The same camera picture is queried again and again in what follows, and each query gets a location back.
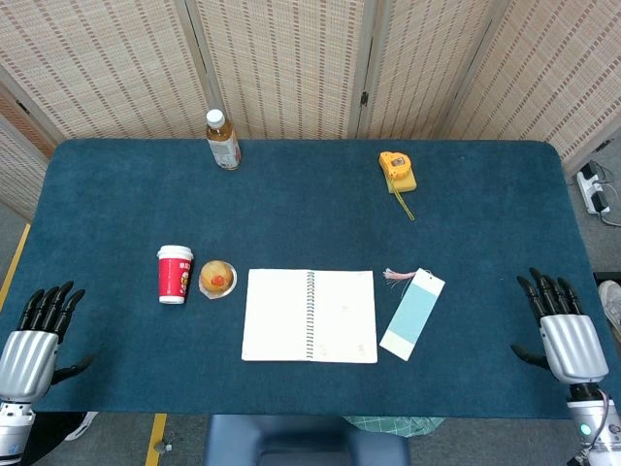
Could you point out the woven beige folding screen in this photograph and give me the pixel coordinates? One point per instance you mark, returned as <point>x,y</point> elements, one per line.
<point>291,63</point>

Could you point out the yellow tape measure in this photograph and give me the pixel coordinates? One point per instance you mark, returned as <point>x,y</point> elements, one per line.
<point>395,164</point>

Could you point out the green checkered bag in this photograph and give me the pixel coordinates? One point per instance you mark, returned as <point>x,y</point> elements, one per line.
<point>393,426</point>

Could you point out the white black sneaker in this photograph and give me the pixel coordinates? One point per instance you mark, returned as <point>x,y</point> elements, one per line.
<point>85,423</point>

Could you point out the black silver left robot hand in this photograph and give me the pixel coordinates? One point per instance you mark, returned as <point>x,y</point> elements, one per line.
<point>26,361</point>

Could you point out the orange fruit jelly cup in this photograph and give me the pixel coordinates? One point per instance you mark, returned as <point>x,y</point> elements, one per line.
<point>217,279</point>

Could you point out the tea bottle with white cap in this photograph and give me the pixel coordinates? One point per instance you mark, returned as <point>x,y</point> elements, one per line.
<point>223,145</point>

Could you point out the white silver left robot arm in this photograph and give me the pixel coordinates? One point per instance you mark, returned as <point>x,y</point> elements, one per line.
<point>12,429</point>

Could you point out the dark blue table mat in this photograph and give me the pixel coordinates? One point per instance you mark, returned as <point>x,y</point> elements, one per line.
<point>310,218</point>

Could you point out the black screen hinge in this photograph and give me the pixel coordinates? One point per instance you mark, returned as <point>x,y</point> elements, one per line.
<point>364,98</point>

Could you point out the red paper cup white lid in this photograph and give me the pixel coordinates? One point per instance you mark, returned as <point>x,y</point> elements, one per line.
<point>172,276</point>

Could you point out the light blue cream paper bookmark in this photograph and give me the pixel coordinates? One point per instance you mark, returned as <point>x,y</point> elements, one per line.
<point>412,315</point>

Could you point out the dark blue chair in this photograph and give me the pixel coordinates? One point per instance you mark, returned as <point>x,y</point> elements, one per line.
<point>305,439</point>

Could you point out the white power strip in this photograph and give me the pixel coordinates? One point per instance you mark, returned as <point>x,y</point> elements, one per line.
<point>592,189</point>

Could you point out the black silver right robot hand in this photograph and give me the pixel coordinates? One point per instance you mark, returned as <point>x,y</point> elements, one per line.
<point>575,344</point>

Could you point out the black box on floor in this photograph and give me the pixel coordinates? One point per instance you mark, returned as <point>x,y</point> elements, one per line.
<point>609,276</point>

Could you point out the open white spiral notebook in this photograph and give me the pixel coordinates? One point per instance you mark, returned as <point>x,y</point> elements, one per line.
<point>276,315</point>

